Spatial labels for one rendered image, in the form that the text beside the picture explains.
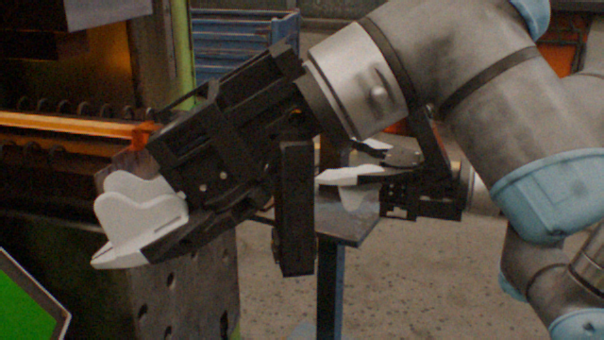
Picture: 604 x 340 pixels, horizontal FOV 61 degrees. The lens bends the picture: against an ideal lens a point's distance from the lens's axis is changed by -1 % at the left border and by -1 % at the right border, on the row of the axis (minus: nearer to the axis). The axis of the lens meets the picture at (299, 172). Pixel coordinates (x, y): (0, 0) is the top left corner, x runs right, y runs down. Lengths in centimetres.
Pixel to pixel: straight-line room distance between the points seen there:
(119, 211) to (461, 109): 24
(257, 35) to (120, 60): 337
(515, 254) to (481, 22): 46
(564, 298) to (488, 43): 40
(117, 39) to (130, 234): 78
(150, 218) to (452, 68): 22
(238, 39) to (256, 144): 416
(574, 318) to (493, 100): 37
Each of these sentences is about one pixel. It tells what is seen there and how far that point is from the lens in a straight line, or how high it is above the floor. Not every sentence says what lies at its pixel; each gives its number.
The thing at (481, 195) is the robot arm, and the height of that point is 98.
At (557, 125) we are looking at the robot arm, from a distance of 34.
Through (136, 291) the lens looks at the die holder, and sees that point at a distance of 82.
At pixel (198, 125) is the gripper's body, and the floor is 117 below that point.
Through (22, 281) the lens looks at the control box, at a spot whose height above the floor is 101.
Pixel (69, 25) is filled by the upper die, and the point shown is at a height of 119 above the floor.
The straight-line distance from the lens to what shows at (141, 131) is 85.
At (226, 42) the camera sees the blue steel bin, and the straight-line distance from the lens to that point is 457.
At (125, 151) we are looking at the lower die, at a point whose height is 99.
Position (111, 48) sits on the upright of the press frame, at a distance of 114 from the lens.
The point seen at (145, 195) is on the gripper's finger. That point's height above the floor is 110.
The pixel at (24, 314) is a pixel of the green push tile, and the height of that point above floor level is 101.
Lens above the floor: 128
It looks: 24 degrees down
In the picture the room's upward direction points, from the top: straight up
